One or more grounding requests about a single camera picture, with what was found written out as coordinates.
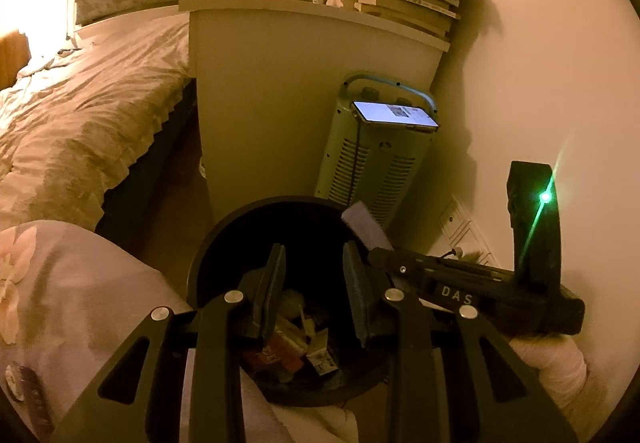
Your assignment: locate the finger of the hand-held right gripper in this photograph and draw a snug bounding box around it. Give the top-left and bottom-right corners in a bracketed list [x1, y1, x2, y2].
[367, 247, 437, 297]

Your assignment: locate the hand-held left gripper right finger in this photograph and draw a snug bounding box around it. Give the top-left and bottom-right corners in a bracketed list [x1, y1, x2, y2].
[342, 242, 580, 443]

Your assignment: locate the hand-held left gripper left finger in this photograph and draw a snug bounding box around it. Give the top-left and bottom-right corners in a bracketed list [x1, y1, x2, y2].
[50, 243, 288, 443]

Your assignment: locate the pile of wrappers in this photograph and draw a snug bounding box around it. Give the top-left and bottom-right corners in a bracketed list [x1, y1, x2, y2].
[240, 288, 342, 380]

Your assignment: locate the white paper packet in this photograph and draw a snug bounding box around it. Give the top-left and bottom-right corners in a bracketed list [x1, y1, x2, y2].
[341, 202, 396, 255]

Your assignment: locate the black round trash bin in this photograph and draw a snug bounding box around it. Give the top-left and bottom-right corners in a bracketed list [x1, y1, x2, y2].
[186, 195, 401, 406]

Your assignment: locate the person's right hand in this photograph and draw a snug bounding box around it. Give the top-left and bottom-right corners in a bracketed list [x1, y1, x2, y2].
[509, 336, 588, 385]

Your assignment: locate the light blue space heater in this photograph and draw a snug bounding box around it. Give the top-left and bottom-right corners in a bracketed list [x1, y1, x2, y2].
[315, 72, 440, 229]

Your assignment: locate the smartphone with lit screen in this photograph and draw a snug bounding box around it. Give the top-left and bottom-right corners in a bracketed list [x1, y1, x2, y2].
[351, 100, 440, 131]

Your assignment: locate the dark bed base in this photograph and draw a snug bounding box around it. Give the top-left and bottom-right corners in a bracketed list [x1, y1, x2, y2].
[95, 78, 201, 244]

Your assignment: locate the pale pink floral cloth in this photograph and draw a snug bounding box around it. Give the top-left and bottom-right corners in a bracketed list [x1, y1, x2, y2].
[0, 220, 361, 443]

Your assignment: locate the white nightstand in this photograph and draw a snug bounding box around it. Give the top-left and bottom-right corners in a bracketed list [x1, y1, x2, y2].
[178, 0, 451, 224]

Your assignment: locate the bed with beige cover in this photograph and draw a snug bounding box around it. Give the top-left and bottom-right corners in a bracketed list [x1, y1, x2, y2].
[0, 18, 193, 234]

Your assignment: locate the dark printed packet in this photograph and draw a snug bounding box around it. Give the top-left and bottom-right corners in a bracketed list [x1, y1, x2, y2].
[4, 362, 54, 440]

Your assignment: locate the brown wooden furniture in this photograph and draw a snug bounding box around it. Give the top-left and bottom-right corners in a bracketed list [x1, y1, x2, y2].
[0, 30, 31, 90]

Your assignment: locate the white wall socket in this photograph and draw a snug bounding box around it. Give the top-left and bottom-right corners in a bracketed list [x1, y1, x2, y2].
[440, 195, 493, 265]

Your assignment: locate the black phone charging cable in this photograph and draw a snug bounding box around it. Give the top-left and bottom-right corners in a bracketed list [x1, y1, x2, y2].
[347, 120, 364, 206]

